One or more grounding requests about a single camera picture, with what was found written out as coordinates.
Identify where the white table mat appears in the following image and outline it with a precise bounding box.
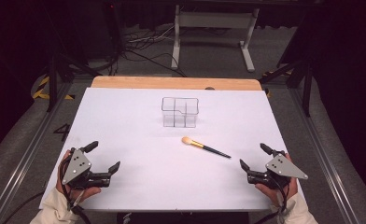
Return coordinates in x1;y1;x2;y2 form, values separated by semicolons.
39;87;305;213

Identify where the wooden table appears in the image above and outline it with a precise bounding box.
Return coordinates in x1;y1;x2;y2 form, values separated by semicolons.
91;76;263;91

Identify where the thin black floor cable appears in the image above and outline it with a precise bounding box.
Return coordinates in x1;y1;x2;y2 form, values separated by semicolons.
1;190;46;224

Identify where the person's left hand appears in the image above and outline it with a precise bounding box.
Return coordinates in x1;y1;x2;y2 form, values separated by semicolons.
55;150;102;203

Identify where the white floor cable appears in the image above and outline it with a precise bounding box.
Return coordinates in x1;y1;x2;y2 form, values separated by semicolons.
128;25;176;44

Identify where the person's right hand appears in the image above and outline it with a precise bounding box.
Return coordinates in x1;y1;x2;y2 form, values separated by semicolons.
254;152;299;207

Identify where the person's dark clothing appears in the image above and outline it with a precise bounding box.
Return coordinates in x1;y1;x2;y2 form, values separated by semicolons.
116;212;250;224

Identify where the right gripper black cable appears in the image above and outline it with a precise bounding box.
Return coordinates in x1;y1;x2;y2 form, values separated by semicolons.
253;176;289;224

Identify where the aluminium floor rail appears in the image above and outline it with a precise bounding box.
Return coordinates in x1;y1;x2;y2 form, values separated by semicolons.
288;88;361;224
0;81;77;224

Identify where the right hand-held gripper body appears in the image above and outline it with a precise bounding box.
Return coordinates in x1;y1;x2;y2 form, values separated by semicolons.
246;149;309;190

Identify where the white metal stand frame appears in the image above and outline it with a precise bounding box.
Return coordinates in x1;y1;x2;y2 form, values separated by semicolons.
170;4;260;73

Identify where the clear plastic organizer box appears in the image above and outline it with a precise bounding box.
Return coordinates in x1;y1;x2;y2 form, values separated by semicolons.
161;96;200;129

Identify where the makeup brush with black handle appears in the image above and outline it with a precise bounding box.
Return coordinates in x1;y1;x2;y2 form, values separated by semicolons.
181;136;232;160

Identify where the black tripod stand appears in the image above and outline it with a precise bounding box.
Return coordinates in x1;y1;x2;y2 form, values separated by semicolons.
259;59;313;118
45;46;104;113

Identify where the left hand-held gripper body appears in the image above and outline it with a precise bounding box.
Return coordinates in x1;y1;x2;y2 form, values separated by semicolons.
61;148;113;190

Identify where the yellow and black floor tape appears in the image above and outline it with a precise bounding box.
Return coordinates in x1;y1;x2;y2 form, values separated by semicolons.
31;75;76;101
262;70;293;99

